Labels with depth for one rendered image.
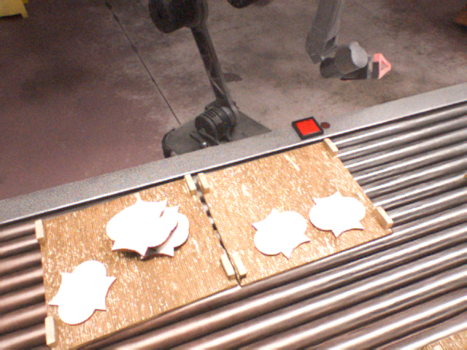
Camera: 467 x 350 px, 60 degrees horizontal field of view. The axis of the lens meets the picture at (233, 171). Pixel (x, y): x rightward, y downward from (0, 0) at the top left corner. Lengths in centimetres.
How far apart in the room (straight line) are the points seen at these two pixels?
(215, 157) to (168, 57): 226
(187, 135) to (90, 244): 134
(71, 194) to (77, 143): 158
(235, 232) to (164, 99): 204
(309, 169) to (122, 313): 62
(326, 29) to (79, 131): 205
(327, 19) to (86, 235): 81
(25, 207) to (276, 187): 69
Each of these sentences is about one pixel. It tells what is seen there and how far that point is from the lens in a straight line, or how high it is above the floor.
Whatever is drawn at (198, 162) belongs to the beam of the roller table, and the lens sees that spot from 122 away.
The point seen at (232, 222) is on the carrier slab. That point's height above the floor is 94.
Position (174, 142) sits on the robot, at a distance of 227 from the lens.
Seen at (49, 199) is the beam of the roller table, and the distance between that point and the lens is 123.
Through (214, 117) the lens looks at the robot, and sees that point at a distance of 213.
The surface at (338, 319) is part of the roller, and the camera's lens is 97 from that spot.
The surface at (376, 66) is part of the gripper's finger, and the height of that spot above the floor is 115.
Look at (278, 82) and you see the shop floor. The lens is 310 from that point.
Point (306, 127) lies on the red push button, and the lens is 132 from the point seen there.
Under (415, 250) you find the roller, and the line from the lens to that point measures 111.
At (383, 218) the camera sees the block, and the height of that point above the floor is 96.
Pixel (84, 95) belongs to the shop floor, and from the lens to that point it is 316.
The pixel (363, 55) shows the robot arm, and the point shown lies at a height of 121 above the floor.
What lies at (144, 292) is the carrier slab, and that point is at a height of 94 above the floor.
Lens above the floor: 179
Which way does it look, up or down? 48 degrees down
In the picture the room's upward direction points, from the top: 1 degrees counter-clockwise
